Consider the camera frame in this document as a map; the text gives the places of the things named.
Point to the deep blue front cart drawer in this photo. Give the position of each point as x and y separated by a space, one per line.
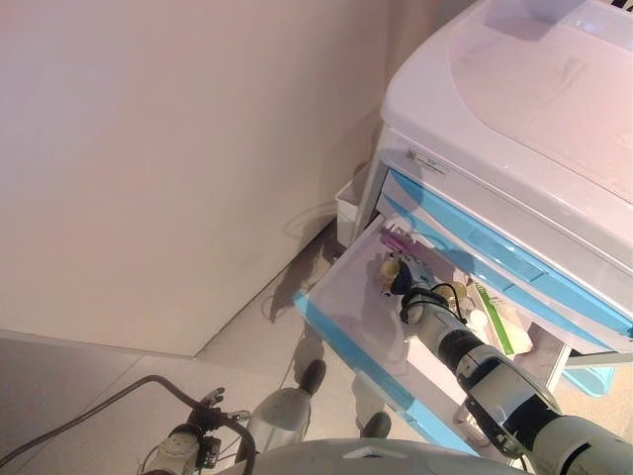
346 277

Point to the dark robot right hand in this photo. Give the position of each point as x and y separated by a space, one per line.
403 283

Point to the clear bottle yellow capsules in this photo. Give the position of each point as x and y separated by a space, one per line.
455 294
389 268

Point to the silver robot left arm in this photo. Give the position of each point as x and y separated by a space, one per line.
175 445

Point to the dark robot left hand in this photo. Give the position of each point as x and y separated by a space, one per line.
207 420

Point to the small white pill bottle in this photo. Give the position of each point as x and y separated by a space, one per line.
478 319

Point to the white side bin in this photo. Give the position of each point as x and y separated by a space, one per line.
346 218

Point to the white medical cart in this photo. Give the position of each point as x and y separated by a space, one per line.
519 123

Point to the grey robot torso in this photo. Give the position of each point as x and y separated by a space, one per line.
371 460

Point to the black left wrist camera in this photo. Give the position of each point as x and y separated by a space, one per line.
208 451

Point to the green white medicine box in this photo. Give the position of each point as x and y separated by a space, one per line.
497 321

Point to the blue print white medicine pack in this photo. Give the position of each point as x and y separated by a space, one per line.
420 264

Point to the beige flat medicine packet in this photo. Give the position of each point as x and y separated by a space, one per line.
519 336

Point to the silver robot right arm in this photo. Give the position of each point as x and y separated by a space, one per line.
499 381

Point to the shallow blue white cart drawer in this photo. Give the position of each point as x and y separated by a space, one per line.
494 242
544 307

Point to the light blue side bin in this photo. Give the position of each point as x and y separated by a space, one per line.
591 378

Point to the pink blister pack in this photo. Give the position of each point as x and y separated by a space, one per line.
395 240

